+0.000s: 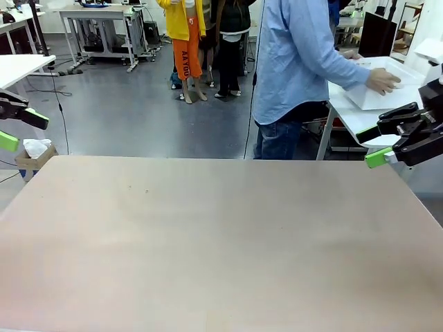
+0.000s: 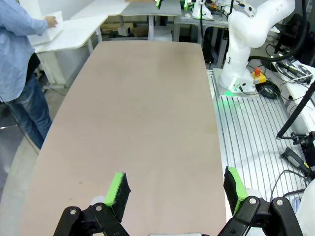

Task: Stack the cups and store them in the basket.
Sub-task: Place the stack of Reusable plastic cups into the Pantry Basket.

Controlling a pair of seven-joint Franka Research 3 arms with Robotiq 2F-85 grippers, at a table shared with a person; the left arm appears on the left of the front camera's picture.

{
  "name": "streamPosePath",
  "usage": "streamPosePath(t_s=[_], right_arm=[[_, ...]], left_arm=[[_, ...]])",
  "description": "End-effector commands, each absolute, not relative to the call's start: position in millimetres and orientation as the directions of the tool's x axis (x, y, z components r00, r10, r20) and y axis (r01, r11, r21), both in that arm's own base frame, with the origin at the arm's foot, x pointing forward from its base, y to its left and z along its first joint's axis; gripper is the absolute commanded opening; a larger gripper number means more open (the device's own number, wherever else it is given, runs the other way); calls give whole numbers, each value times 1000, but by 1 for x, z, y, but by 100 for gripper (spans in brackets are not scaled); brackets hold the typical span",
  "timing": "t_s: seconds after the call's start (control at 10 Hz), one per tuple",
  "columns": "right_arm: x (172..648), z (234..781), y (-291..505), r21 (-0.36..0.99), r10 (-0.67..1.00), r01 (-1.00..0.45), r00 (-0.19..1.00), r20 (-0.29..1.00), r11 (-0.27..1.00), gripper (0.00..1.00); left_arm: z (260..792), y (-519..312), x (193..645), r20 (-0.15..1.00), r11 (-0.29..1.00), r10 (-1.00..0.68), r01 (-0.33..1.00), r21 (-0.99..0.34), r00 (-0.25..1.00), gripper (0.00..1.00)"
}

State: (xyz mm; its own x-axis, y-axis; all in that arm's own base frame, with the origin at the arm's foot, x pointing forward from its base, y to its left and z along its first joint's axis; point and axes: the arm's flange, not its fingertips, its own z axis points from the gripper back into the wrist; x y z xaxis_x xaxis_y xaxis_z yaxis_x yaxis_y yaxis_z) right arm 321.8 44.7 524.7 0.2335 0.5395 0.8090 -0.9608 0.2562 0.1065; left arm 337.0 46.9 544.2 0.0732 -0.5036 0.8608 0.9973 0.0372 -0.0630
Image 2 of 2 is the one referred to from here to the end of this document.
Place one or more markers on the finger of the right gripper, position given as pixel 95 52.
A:
pixel 159 3
pixel 184 4

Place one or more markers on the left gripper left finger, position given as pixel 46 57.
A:
pixel 115 196

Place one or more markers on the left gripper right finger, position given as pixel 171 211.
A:
pixel 237 189

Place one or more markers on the white plastic basket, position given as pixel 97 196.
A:
pixel 53 33

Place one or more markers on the person's right forearm blue sleeve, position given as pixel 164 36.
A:
pixel 32 24

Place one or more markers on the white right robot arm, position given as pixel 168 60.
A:
pixel 241 37

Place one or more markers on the person's right hand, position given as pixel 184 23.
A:
pixel 51 21

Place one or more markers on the grey side table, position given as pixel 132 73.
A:
pixel 152 9

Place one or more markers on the small cardboard box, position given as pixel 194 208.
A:
pixel 140 31

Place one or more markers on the black handheld enabling device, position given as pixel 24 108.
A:
pixel 295 159

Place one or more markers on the white table with rounded corners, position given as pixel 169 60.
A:
pixel 78 32

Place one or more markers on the black slanted stand rod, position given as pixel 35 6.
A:
pixel 297 108

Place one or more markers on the yellow emergency stop box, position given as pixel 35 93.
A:
pixel 258 77

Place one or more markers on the person's blue jeans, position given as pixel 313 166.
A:
pixel 32 110

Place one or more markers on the person's light blue shirt torso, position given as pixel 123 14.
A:
pixel 12 49

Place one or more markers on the grooved aluminium base plate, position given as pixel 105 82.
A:
pixel 246 137

